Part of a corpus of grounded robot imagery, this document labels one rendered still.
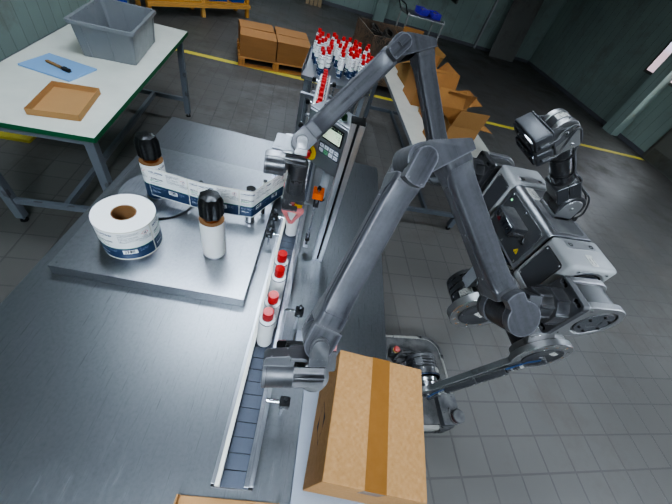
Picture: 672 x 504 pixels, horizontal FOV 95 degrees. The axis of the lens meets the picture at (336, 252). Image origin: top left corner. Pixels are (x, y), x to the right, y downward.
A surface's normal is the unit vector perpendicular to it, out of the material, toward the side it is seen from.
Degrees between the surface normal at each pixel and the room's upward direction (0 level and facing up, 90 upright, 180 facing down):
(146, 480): 0
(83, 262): 0
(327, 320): 50
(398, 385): 0
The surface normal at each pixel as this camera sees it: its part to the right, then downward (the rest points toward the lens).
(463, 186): 0.16, 0.25
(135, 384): 0.23, -0.64
